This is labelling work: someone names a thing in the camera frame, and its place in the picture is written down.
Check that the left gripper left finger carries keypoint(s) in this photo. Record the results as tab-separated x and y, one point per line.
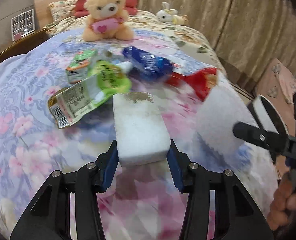
47	216

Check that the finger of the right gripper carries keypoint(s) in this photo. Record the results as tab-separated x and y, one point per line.
260	134

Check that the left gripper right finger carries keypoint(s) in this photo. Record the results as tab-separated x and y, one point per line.
217	202

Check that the red snack bag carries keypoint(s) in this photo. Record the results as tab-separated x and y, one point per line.
201	81

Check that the green snack pouch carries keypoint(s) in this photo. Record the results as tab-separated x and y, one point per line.
70	104

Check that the white foam block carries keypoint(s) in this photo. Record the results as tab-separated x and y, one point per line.
141	134

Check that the blue oreo wrapper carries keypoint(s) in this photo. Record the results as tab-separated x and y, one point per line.
151	68

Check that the white rim trash bin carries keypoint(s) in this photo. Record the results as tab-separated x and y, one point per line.
268	119

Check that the person right hand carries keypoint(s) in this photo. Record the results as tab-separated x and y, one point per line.
283	200

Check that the beige patterned curtain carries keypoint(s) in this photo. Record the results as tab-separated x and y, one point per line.
245	34

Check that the yellow bear plush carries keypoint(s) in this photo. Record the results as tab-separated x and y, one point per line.
180	20

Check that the white rabbit plush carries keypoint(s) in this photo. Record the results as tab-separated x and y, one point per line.
166	15

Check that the dark wooden nightstand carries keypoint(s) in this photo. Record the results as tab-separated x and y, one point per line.
24	45

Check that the cream floral bedsheet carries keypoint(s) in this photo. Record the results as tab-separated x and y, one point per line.
191	41

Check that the red folded blanket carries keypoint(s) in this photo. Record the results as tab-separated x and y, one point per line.
80	11

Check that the cream teddy bear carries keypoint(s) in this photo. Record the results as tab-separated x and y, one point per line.
106	19

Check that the photo collage frame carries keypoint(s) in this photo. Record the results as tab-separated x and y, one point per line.
22	25

